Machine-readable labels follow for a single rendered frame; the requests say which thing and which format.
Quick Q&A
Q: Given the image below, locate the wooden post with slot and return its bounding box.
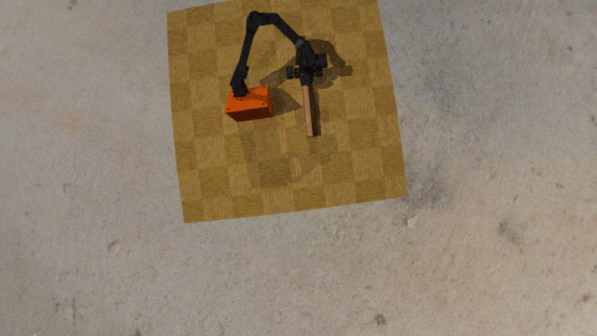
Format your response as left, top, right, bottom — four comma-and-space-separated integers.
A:
296, 35, 306, 58

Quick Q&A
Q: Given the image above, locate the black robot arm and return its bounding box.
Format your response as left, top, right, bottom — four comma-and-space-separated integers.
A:
230, 11, 328, 98

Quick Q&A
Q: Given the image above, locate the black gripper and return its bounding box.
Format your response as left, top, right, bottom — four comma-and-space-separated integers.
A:
286, 65, 323, 79

